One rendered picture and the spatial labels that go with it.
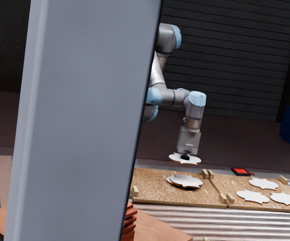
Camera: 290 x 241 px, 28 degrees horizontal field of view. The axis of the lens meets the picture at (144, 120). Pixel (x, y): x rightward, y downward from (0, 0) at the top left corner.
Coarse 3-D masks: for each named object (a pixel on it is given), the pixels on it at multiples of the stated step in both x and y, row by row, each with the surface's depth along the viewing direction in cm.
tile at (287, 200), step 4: (272, 196) 264; (276, 196) 265; (280, 196) 266; (284, 196) 267; (288, 196) 268; (272, 200) 261; (276, 200) 260; (280, 200) 261; (284, 200) 262; (288, 200) 263; (284, 204) 259; (288, 204) 259
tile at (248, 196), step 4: (240, 192) 262; (244, 192) 263; (248, 192) 264; (252, 192) 265; (240, 196) 258; (244, 196) 259; (248, 196) 259; (252, 196) 260; (256, 196) 261; (260, 196) 262; (264, 196) 263; (248, 200) 255; (252, 200) 255; (256, 200) 256; (260, 200) 257; (264, 200) 258; (268, 200) 259; (260, 204) 254
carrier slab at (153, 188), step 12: (144, 168) 273; (132, 180) 256; (144, 180) 258; (156, 180) 261; (204, 180) 271; (144, 192) 246; (156, 192) 248; (168, 192) 250; (180, 192) 252; (192, 192) 255; (204, 192) 257; (216, 192) 260; (168, 204) 242; (180, 204) 243; (192, 204) 244; (204, 204) 245; (216, 204) 247
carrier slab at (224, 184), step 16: (208, 176) 277; (224, 176) 281; (240, 176) 285; (224, 192) 261; (256, 192) 268; (272, 192) 271; (288, 192) 275; (240, 208) 250; (256, 208) 252; (272, 208) 253; (288, 208) 256
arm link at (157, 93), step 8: (152, 72) 259; (160, 72) 260; (152, 80) 257; (160, 80) 256; (152, 88) 252; (160, 88) 254; (152, 96) 251; (160, 96) 252; (168, 96) 253; (152, 104) 254; (160, 104) 254; (168, 104) 255
